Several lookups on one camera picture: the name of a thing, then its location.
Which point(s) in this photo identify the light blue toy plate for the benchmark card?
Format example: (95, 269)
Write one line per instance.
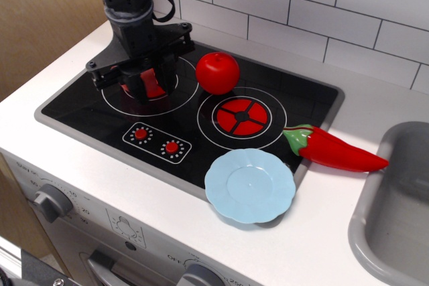
(249, 186)

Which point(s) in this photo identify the red toy apple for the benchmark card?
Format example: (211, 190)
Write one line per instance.
(217, 73)

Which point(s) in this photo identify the orange plastic toy cup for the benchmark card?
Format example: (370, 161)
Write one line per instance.
(152, 88)

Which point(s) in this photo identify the grey oven door handle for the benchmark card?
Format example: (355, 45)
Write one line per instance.
(110, 272)

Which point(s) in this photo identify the black base with screw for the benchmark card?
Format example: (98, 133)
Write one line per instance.
(37, 272)

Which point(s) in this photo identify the grey timer knob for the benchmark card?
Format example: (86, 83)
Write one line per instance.
(52, 203)

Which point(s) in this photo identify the grey oven knob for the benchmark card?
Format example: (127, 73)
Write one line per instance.
(197, 275)

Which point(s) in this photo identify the black toy stovetop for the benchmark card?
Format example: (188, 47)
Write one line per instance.
(176, 137)

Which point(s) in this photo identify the red toy chili pepper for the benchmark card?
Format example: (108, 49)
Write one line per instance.
(321, 147)

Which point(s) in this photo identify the grey toy sink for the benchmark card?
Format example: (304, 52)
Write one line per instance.
(388, 231)

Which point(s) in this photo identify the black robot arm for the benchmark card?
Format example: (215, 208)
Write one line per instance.
(136, 8)

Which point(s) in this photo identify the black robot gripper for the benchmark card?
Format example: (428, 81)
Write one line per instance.
(137, 45)

